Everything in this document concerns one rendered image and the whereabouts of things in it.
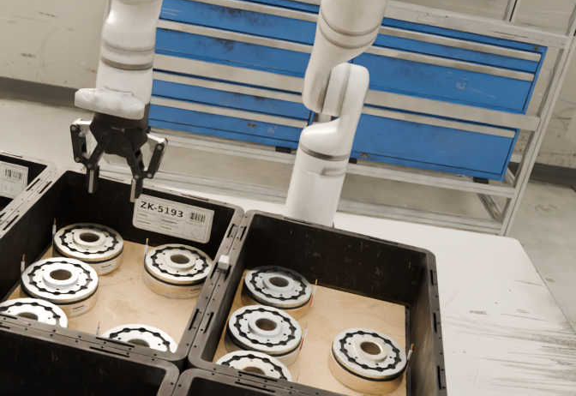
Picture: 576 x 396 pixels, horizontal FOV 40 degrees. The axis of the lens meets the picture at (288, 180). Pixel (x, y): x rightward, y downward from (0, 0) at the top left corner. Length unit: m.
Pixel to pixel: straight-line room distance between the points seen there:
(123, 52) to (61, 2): 2.79
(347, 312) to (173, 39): 1.86
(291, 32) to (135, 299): 1.87
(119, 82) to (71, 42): 2.81
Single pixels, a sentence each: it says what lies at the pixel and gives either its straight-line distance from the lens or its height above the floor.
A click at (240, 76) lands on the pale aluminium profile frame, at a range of 2.91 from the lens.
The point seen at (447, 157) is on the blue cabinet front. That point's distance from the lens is 3.17.
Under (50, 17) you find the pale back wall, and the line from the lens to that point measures 3.88.
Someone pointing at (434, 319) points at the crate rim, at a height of 0.92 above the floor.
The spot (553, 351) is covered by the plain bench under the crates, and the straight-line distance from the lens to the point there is 1.57.
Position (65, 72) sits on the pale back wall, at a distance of 3.94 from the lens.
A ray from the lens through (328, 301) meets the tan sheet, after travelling 1.24.
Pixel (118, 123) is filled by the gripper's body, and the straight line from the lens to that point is 1.10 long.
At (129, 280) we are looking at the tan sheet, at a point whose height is 0.83.
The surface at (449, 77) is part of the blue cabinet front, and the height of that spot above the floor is 0.70.
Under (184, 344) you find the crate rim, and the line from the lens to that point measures 0.93.
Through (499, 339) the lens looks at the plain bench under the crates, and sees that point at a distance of 1.54.
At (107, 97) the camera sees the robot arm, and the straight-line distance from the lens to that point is 1.06.
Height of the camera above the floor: 1.50
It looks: 25 degrees down
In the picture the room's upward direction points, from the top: 12 degrees clockwise
